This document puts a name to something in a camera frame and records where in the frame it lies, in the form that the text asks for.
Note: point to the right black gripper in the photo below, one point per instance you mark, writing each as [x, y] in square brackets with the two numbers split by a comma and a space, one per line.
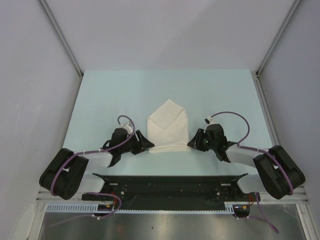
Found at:
[196, 142]

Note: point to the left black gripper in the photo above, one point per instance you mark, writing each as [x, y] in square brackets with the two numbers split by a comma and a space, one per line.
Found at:
[143, 144]

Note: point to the white cloth napkin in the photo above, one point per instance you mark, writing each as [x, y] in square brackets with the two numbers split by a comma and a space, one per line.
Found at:
[167, 128]

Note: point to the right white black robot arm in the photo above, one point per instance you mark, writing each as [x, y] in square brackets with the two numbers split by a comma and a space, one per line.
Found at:
[278, 174]

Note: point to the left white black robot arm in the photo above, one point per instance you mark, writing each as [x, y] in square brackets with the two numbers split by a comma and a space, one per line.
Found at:
[65, 172]

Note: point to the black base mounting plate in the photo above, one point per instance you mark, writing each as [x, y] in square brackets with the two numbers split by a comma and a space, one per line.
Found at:
[190, 192]

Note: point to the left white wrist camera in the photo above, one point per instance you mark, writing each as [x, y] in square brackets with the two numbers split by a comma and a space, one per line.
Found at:
[128, 126]

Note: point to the right aluminium side rail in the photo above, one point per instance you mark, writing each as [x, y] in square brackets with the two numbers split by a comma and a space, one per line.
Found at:
[265, 109]

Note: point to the white slotted cable duct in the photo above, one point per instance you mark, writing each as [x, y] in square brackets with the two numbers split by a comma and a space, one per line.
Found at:
[104, 209]

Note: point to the aluminium front rail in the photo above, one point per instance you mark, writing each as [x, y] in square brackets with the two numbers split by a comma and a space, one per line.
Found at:
[299, 197]

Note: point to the right aluminium frame post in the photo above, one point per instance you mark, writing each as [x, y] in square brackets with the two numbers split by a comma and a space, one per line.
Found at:
[296, 4]

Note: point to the aluminium frame post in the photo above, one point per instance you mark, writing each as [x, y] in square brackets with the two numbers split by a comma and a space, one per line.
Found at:
[296, 4]
[53, 23]

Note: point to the left aluminium frame post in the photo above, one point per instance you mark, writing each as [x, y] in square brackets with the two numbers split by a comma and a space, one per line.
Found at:
[53, 23]

